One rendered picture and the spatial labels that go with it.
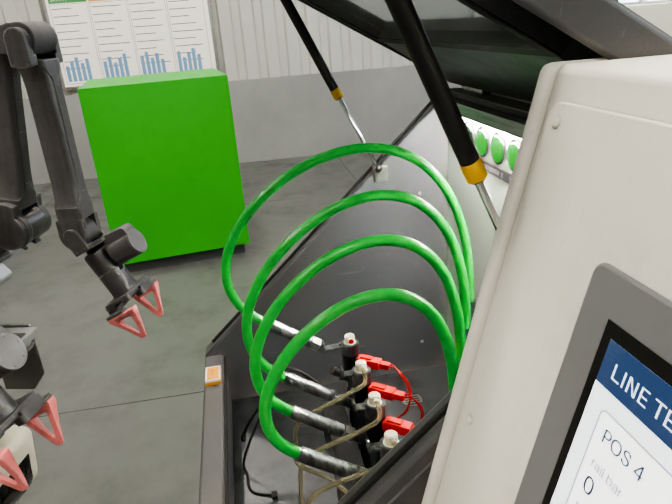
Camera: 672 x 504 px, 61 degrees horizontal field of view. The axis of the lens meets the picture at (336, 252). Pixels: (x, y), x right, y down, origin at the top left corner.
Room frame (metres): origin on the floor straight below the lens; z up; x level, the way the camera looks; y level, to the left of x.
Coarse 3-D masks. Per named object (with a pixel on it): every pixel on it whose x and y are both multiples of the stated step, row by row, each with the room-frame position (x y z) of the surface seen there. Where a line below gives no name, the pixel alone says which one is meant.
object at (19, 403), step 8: (0, 392) 0.72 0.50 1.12; (32, 392) 0.75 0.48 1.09; (0, 400) 0.71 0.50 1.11; (8, 400) 0.72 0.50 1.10; (16, 400) 0.76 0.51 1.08; (24, 400) 0.73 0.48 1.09; (0, 408) 0.70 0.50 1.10; (8, 408) 0.71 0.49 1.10; (16, 408) 0.71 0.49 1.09; (0, 416) 0.69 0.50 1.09; (8, 416) 0.70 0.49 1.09; (16, 416) 0.71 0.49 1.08; (0, 424) 0.68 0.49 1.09; (8, 424) 0.69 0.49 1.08; (0, 432) 0.67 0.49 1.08
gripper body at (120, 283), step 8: (120, 264) 1.15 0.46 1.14; (112, 272) 1.12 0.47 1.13; (120, 272) 1.13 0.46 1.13; (128, 272) 1.14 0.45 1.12; (104, 280) 1.11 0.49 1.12; (112, 280) 1.11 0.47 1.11; (120, 280) 1.12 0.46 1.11; (128, 280) 1.13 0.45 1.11; (136, 280) 1.18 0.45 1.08; (112, 288) 1.11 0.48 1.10; (120, 288) 1.11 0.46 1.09; (128, 288) 1.12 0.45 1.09; (136, 288) 1.12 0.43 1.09; (120, 296) 1.10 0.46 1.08; (128, 296) 1.09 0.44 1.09; (112, 304) 1.09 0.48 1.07
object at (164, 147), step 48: (96, 96) 3.81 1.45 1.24; (144, 96) 3.89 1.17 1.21; (192, 96) 3.98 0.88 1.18; (96, 144) 3.80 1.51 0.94; (144, 144) 3.88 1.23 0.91; (192, 144) 3.96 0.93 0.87; (144, 192) 3.86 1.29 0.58; (192, 192) 3.95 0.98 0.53; (240, 192) 4.04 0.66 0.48; (192, 240) 3.93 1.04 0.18; (240, 240) 4.03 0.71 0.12
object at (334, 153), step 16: (352, 144) 0.79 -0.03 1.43; (368, 144) 0.79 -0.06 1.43; (384, 144) 0.80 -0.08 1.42; (304, 160) 0.78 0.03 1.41; (320, 160) 0.78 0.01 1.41; (416, 160) 0.80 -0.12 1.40; (288, 176) 0.77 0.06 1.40; (432, 176) 0.81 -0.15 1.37; (272, 192) 0.77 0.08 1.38; (448, 192) 0.81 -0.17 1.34; (256, 208) 0.77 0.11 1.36; (240, 224) 0.76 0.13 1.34; (464, 224) 0.81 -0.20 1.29; (464, 240) 0.81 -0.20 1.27; (224, 256) 0.76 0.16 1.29; (464, 256) 0.82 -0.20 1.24; (224, 272) 0.76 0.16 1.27; (224, 288) 0.76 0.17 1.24; (240, 304) 0.76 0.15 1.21; (256, 320) 0.76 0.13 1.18
